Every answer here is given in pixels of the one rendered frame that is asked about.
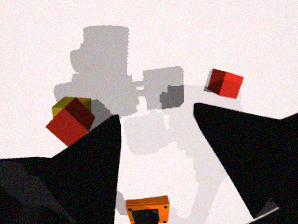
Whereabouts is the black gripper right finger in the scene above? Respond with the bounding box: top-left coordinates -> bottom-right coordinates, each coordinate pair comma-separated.
193,103 -> 298,218

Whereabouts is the olive yellow cube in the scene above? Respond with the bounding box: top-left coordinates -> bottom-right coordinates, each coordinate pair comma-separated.
52,96 -> 92,117

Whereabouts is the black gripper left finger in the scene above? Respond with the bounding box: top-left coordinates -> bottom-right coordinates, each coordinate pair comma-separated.
0,115 -> 121,224

